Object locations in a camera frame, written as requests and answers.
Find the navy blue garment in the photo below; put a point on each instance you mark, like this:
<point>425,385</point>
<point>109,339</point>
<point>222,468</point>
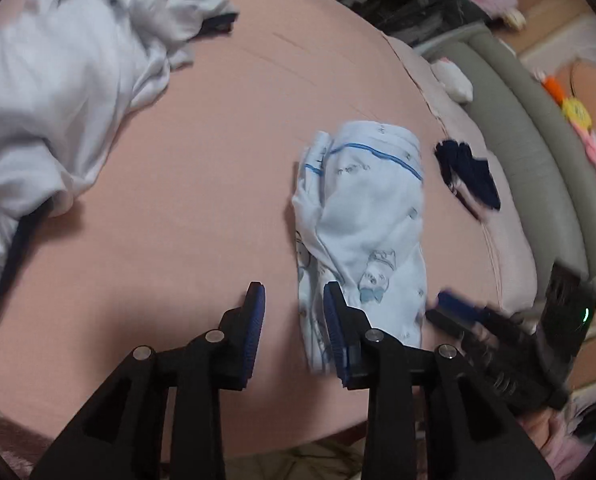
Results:
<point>473,175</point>

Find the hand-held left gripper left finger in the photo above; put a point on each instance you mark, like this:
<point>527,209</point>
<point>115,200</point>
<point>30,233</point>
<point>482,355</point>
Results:
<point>255,330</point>

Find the white garment with dark trim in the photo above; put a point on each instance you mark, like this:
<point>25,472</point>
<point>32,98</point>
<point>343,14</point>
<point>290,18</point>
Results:
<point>52,85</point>

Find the yellow round toy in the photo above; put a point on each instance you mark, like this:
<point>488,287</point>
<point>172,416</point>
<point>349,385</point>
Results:
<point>577,114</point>

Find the orange toy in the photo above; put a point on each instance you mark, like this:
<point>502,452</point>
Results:
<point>553,87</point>

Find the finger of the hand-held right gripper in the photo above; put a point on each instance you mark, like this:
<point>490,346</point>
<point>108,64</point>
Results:
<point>460,305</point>
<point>448,322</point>

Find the white plush toy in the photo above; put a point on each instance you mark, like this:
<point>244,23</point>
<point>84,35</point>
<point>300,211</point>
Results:
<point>453,82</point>

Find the light blue printed pants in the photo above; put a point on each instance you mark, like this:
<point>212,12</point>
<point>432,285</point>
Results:
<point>368,210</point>

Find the dark clutter pile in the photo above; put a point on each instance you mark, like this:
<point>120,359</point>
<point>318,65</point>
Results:
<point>413,0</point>

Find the bed with pink sheet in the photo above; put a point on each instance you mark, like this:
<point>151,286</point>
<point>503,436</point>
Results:
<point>177,185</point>

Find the brown fuzzy cloth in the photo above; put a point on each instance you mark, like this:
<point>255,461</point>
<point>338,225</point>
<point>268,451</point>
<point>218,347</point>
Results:
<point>7,445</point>

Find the pink flower toy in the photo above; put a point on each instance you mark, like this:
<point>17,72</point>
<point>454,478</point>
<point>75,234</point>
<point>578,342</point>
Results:
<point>595,147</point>

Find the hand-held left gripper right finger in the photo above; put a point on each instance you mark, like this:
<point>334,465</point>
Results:
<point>334,330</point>

